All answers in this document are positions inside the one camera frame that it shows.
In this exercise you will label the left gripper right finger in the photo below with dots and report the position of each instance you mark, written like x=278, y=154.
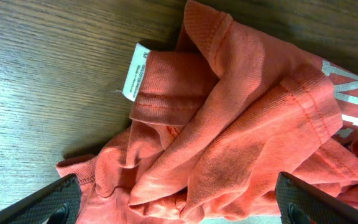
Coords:
x=302, y=203

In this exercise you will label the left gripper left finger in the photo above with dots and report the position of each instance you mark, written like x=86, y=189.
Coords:
x=58, y=202

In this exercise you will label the red orange t-shirt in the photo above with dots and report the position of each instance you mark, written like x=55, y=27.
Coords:
x=214, y=123

